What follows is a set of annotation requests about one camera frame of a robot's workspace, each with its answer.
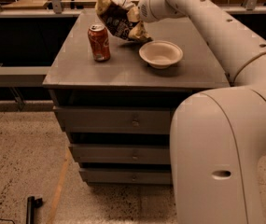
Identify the grey metal railing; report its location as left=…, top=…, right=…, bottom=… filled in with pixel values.
left=0, top=0, right=266, bottom=87

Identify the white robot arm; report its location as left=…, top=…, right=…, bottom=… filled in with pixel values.
left=138, top=0, right=266, bottom=224

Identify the grey drawer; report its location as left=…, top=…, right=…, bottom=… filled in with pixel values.
left=69, top=144, right=170, bottom=164
left=54, top=106, right=171, bottom=134
left=79, top=168, right=172, bottom=185

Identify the black floor object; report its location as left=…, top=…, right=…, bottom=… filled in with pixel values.
left=26, top=196, right=43, bottom=224

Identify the top grey drawer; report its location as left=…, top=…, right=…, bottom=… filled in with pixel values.
left=54, top=106, right=171, bottom=134

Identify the brown chip bag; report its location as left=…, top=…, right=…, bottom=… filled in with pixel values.
left=95, top=0, right=151, bottom=43

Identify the middle grey drawer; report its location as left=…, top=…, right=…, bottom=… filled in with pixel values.
left=69, top=144, right=170, bottom=164

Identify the grey drawer cabinet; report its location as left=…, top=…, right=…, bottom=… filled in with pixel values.
left=43, top=9, right=229, bottom=173

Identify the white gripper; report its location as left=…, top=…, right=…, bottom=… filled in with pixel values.
left=126, top=0, right=183, bottom=24

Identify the red coke can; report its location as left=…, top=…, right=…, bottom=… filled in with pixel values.
left=88, top=23, right=110, bottom=62

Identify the bottom grey drawer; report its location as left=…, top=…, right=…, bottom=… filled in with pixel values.
left=79, top=168, right=172, bottom=185

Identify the white paper bowl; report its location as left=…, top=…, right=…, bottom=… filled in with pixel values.
left=139, top=40, right=183, bottom=69

